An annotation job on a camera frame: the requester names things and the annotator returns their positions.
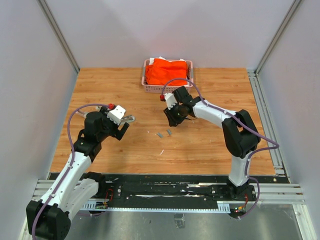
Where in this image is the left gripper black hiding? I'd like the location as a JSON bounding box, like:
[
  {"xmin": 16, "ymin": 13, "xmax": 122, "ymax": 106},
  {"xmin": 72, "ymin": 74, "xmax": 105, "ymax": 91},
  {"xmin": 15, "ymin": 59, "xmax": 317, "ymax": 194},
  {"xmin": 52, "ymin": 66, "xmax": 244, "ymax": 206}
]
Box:
[{"xmin": 97, "ymin": 106, "xmax": 129, "ymax": 141}]

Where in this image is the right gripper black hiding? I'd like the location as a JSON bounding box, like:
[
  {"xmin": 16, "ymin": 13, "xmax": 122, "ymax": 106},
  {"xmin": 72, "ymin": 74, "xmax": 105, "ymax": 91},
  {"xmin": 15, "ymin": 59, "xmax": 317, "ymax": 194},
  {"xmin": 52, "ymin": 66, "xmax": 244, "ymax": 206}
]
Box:
[{"xmin": 163, "ymin": 102, "xmax": 186, "ymax": 127}]

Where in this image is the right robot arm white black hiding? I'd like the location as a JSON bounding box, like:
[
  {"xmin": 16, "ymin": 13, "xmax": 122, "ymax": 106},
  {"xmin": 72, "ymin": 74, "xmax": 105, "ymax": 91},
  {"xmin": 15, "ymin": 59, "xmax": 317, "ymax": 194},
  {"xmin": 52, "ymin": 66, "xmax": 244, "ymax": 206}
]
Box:
[{"xmin": 160, "ymin": 86, "xmax": 261, "ymax": 200}]

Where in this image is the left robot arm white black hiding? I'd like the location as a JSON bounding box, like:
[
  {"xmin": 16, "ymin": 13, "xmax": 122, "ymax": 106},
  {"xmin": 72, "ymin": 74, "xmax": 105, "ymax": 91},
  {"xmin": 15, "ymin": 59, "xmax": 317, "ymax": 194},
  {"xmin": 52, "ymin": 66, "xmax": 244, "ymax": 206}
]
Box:
[{"xmin": 26, "ymin": 105, "xmax": 130, "ymax": 240}]

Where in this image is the pink plastic basket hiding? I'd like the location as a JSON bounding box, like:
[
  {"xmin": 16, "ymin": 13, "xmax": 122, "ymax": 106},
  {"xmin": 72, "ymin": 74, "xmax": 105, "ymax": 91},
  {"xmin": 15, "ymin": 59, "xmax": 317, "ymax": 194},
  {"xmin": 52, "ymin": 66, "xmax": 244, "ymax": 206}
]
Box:
[{"xmin": 141, "ymin": 59, "xmax": 194, "ymax": 94}]

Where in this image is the orange cloth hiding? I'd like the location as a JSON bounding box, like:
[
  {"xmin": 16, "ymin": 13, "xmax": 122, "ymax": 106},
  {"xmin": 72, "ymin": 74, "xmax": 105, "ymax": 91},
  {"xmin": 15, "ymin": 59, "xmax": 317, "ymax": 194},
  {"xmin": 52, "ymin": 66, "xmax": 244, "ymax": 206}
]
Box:
[{"xmin": 145, "ymin": 59, "xmax": 188, "ymax": 86}]

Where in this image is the white paper in basket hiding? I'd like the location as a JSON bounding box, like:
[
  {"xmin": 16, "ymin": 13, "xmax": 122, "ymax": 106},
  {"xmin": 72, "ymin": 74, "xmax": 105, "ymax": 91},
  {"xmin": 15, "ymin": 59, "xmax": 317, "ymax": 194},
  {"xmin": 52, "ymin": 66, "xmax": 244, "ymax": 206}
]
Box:
[{"xmin": 148, "ymin": 56, "xmax": 186, "ymax": 65}]

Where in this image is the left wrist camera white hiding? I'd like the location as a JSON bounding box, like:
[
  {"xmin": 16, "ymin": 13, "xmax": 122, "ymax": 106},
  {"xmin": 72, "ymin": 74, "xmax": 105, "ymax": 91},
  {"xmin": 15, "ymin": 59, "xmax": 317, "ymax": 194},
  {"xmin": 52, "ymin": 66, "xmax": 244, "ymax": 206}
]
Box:
[{"xmin": 107, "ymin": 105, "xmax": 126, "ymax": 126}]

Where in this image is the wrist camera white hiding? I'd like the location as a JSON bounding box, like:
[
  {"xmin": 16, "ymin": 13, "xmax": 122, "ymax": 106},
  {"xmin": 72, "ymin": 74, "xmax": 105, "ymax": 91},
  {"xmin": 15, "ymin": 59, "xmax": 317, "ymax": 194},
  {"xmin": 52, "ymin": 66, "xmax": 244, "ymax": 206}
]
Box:
[
  {"xmin": 107, "ymin": 105, "xmax": 126, "ymax": 126},
  {"xmin": 164, "ymin": 93, "xmax": 178, "ymax": 110}
]

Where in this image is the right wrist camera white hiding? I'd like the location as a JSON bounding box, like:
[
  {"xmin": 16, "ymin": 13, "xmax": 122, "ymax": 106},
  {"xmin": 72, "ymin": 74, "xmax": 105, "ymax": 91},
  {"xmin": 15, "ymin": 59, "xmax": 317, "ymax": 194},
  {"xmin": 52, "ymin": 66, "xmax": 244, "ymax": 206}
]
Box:
[{"xmin": 164, "ymin": 93, "xmax": 178, "ymax": 110}]

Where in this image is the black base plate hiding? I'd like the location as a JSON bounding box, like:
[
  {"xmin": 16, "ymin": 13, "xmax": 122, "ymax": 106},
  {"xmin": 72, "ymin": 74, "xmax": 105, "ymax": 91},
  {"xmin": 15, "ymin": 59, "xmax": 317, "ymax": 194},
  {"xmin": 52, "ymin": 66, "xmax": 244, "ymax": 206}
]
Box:
[{"xmin": 84, "ymin": 173, "xmax": 258, "ymax": 210}]

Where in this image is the grey slotted cable duct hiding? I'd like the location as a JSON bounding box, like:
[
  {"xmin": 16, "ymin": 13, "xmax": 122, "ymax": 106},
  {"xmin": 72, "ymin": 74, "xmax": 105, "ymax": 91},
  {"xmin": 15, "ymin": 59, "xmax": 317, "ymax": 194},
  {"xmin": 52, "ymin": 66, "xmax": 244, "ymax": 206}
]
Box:
[{"xmin": 80, "ymin": 199, "xmax": 231, "ymax": 214}]

